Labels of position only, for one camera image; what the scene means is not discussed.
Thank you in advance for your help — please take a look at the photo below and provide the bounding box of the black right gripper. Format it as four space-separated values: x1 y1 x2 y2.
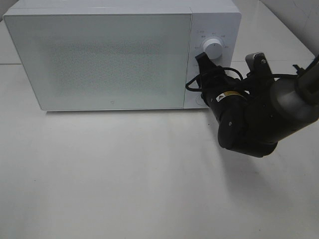
195 52 249 99

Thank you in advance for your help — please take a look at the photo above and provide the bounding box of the round door release button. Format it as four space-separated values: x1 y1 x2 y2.
195 94 207 108

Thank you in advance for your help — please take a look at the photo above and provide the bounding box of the white microwave door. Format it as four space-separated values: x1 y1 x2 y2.
5 14 191 111

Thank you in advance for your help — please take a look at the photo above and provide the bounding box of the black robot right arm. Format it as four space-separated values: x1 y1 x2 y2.
196 52 319 157

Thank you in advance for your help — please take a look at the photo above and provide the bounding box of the upper white microwave knob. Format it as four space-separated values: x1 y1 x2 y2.
202 37 224 60

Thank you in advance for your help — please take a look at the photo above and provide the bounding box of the white microwave oven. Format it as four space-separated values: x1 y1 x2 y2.
3 0 241 109

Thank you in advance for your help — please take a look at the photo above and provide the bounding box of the black camera cable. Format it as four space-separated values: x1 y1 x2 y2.
185 67 250 95

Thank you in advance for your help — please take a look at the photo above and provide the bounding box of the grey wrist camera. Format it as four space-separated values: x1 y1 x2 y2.
245 52 272 76

